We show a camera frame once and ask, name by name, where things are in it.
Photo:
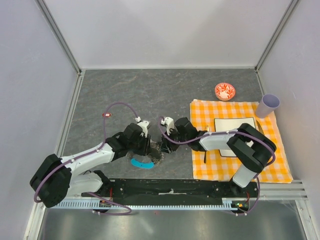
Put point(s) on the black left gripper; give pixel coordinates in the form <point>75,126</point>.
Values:
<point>145,150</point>

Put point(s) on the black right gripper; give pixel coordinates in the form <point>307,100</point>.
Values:
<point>165,145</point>

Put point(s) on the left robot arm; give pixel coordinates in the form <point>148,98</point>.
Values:
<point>60,177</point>

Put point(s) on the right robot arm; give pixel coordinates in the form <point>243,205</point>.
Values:
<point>252,148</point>

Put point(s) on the gold fork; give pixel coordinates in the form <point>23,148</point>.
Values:
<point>207,128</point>

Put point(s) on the white square plate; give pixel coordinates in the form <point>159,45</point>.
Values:
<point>227,124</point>

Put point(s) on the orange checkered cloth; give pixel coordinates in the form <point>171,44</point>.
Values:
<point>215,167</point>

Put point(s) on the red key tag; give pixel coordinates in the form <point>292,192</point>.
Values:
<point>106,114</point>

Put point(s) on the red patterned bowl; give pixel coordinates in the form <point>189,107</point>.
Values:
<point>224,91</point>

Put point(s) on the gold knife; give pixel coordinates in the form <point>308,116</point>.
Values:
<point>259,127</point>

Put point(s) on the lilac plastic cup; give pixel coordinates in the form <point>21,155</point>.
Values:
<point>267,105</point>

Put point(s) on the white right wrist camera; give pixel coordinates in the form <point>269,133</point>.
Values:
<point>169,123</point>

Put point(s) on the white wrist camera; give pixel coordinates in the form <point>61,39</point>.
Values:
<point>169,123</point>
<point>144,124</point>

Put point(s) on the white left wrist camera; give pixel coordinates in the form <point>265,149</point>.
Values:
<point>144,124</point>

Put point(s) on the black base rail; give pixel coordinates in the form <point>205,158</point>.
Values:
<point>174,192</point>

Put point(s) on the light blue cable duct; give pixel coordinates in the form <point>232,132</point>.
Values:
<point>96,204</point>

